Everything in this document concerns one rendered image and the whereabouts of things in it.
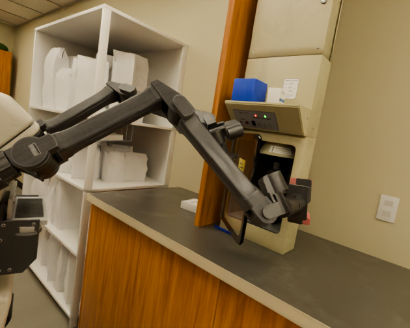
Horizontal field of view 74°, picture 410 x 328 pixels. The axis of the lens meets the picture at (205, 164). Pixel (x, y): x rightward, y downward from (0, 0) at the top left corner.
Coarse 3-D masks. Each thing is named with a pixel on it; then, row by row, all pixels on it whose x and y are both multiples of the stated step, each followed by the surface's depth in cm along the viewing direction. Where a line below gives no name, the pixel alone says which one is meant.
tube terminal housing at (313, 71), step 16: (256, 64) 116; (272, 64) 111; (288, 64) 106; (304, 64) 102; (320, 64) 99; (272, 80) 111; (304, 80) 102; (320, 80) 101; (304, 96) 102; (320, 96) 105; (320, 112) 108; (304, 144) 102; (304, 160) 105; (304, 176) 108; (224, 224) 126; (288, 224) 106; (256, 240) 115; (272, 240) 110; (288, 240) 109
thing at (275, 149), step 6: (264, 144) 118; (270, 144) 114; (276, 144) 113; (282, 144) 112; (288, 144) 112; (264, 150) 115; (270, 150) 113; (276, 150) 112; (282, 150) 111; (288, 150) 111; (294, 150) 113; (282, 156) 111; (288, 156) 111; (294, 156) 112
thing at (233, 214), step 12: (240, 144) 110; (252, 144) 96; (240, 156) 108; (252, 156) 95; (252, 168) 93; (252, 180) 93; (228, 192) 117; (228, 204) 115; (228, 216) 113; (240, 216) 98; (228, 228) 110; (240, 228) 97; (240, 240) 95
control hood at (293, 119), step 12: (228, 108) 113; (240, 108) 109; (252, 108) 105; (264, 108) 101; (276, 108) 98; (288, 108) 95; (300, 108) 93; (288, 120) 99; (300, 120) 96; (276, 132) 108; (288, 132) 103; (300, 132) 100
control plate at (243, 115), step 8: (240, 112) 110; (248, 112) 108; (256, 112) 105; (264, 112) 103; (248, 120) 111; (256, 120) 108; (264, 120) 106; (272, 120) 103; (264, 128) 109; (272, 128) 106
